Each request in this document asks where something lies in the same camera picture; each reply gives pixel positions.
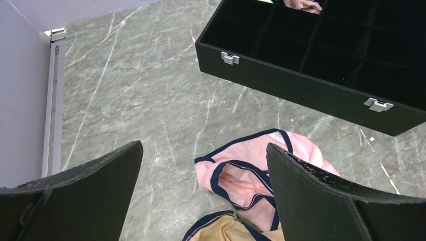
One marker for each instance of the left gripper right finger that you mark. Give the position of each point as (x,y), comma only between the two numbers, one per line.
(314,204)

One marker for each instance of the black compartment storage box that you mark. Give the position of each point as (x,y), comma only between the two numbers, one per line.
(361,61)

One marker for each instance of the aluminium frame rail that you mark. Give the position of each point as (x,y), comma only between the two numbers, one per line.
(54,108)

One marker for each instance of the pink underwear navy trim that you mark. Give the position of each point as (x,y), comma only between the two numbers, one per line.
(238,172)

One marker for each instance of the rolled pink underwear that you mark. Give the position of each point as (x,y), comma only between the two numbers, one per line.
(309,6)

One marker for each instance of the beige underwear navy trim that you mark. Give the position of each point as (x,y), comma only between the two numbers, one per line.
(227,225)

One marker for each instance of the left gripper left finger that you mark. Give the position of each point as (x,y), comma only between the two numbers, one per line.
(86,202)

